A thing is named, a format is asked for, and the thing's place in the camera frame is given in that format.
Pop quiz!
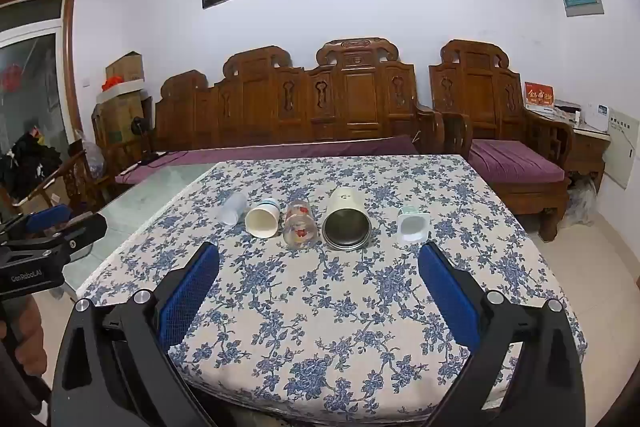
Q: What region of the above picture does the red lantern decoration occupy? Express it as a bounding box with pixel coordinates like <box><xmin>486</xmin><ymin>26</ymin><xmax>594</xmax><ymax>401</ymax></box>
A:
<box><xmin>0</xmin><ymin>64</ymin><xmax>24</xmax><ymax>93</ymax></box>

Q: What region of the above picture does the large cardboard box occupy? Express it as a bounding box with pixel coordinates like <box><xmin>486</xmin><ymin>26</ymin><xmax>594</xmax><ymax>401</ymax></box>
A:
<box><xmin>92</xmin><ymin>91</ymin><xmax>152</xmax><ymax>148</ymax></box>

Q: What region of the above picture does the purple armchair cushion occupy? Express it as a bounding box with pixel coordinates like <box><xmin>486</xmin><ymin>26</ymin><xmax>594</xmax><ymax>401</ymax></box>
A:
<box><xmin>469</xmin><ymin>139</ymin><xmax>569</xmax><ymax>186</ymax></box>

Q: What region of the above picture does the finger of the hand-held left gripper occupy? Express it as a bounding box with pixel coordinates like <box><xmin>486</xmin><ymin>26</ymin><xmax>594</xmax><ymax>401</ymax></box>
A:
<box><xmin>47</xmin><ymin>212</ymin><xmax>109</xmax><ymax>254</ymax></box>
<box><xmin>24</xmin><ymin>204</ymin><xmax>72</xmax><ymax>236</ymax></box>

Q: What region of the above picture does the cream metal tumbler cup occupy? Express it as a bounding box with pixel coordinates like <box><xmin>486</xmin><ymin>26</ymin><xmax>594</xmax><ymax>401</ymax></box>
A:
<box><xmin>321</xmin><ymin>187</ymin><xmax>372</xmax><ymax>252</ymax></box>

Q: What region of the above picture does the wooden side chair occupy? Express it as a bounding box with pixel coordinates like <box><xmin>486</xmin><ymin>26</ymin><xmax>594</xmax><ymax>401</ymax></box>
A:
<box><xmin>10</xmin><ymin>141</ymin><xmax>109</xmax><ymax>214</ymax></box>

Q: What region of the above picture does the carved wooden sofa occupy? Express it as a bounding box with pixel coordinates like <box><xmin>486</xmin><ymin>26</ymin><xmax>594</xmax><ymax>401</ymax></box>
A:
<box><xmin>154</xmin><ymin>38</ymin><xmax>446</xmax><ymax>158</ymax></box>

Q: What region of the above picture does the carved wooden armchair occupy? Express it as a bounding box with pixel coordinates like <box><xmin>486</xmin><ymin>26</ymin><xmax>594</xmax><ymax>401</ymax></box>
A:
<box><xmin>429</xmin><ymin>39</ymin><xmax>576</xmax><ymax>243</ymax></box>

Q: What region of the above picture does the wooden side table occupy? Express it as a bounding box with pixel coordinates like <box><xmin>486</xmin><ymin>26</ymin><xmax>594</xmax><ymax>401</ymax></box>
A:
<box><xmin>569</xmin><ymin>123</ymin><xmax>612</xmax><ymax>194</ymax></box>

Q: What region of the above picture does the purple sofa cushion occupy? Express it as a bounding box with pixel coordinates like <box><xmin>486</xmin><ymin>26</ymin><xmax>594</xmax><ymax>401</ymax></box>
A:
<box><xmin>115</xmin><ymin>135</ymin><xmax>419</xmax><ymax>186</ymax></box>

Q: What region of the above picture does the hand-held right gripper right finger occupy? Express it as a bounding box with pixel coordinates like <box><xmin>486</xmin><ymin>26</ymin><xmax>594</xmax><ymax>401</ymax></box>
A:
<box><xmin>417</xmin><ymin>241</ymin><xmax>587</xmax><ymax>427</ymax></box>

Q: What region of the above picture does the white square cup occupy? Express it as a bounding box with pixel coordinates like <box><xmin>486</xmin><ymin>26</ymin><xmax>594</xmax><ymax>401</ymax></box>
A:
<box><xmin>396</xmin><ymin>205</ymin><xmax>430</xmax><ymax>244</ymax></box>

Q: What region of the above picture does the flower print glass cup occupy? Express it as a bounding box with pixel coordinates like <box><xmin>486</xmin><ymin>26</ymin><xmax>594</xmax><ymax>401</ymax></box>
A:
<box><xmin>282</xmin><ymin>201</ymin><xmax>320</xmax><ymax>250</ymax></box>

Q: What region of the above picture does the person's left hand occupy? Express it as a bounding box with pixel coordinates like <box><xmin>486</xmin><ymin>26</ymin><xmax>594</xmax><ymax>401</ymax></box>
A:
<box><xmin>0</xmin><ymin>294</ymin><xmax>47</xmax><ymax>379</ymax></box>

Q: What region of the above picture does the dark clothes pile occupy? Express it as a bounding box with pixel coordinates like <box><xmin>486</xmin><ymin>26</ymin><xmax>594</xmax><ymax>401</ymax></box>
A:
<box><xmin>0</xmin><ymin>129</ymin><xmax>64</xmax><ymax>204</ymax></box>

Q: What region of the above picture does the blue floral tablecloth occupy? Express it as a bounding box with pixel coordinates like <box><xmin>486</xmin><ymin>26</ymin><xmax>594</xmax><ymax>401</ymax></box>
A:
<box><xmin>75</xmin><ymin>154</ymin><xmax>589</xmax><ymax>426</ymax></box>

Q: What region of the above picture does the black desk fan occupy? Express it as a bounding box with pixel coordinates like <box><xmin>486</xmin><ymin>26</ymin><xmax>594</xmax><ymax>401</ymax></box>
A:
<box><xmin>130</xmin><ymin>115</ymin><xmax>169</xmax><ymax>167</ymax></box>

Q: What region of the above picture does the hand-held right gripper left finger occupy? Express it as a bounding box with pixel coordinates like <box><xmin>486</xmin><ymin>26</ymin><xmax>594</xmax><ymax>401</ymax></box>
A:
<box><xmin>50</xmin><ymin>241</ymin><xmax>221</xmax><ymax>427</ymax></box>

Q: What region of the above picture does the white box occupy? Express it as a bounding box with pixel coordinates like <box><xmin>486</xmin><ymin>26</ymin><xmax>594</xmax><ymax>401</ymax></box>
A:
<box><xmin>582</xmin><ymin>103</ymin><xmax>611</xmax><ymax>136</ymax></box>

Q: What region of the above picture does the red gift box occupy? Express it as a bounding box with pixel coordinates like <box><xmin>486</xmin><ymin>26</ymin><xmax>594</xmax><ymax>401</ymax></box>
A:
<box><xmin>523</xmin><ymin>82</ymin><xmax>556</xmax><ymax>117</ymax></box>

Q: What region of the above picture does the white wall panel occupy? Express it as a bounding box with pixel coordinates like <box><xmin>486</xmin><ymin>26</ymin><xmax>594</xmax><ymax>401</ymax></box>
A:
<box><xmin>602</xmin><ymin>107</ymin><xmax>640</xmax><ymax>190</ymax></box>

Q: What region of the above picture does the glass door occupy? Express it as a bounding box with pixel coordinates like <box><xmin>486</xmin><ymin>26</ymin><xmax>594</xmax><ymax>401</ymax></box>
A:
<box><xmin>0</xmin><ymin>0</ymin><xmax>84</xmax><ymax>208</ymax></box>

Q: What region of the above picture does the translucent plastic cup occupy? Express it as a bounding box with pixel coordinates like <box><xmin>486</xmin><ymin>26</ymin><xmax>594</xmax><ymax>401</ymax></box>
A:
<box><xmin>218</xmin><ymin>192</ymin><xmax>249</xmax><ymax>227</ymax></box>

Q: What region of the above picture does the small cardboard box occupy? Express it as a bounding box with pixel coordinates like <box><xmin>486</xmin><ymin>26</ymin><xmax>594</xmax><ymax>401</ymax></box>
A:
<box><xmin>105</xmin><ymin>51</ymin><xmax>145</xmax><ymax>84</ymax></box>

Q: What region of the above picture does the white paper cup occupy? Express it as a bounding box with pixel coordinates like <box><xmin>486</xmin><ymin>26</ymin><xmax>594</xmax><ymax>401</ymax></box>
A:
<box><xmin>244</xmin><ymin>198</ymin><xmax>280</xmax><ymax>239</ymax></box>

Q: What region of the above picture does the clear plastic bag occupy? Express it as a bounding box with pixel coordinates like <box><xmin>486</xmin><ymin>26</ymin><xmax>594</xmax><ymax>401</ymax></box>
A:
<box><xmin>560</xmin><ymin>179</ymin><xmax>599</xmax><ymax>228</ymax></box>

